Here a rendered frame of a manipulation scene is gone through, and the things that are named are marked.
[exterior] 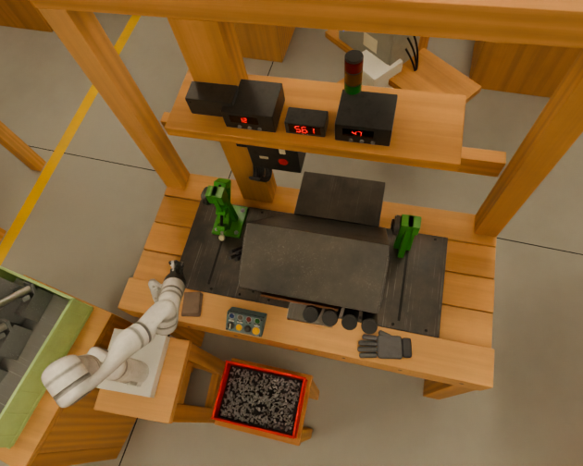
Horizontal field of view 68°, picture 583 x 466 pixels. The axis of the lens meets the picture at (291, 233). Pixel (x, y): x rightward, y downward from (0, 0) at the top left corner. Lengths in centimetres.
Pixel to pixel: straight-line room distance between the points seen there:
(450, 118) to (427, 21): 38
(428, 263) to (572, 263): 141
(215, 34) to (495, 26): 67
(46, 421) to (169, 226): 94
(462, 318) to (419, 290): 19
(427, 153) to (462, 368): 84
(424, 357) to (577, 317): 142
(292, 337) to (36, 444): 112
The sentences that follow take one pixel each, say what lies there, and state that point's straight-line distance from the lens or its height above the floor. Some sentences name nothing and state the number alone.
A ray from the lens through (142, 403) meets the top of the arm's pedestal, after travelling 191.
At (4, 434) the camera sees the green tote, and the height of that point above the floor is 89.
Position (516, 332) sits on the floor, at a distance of 283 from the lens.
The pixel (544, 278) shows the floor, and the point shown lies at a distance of 299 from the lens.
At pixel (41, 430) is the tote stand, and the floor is 79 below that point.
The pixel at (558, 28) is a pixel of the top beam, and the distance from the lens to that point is 114.
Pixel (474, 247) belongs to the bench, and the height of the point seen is 88.
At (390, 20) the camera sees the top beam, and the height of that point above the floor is 189.
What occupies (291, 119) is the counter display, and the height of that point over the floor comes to 159.
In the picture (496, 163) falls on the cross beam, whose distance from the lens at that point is 167.
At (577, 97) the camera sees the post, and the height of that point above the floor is 171.
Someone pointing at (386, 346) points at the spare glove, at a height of 92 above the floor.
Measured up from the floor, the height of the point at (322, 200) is 124.
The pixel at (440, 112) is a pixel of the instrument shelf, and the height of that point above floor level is 154.
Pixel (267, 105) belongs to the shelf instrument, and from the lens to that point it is 131.
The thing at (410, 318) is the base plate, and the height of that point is 90.
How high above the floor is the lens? 260
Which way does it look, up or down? 65 degrees down
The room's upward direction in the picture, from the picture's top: 14 degrees counter-clockwise
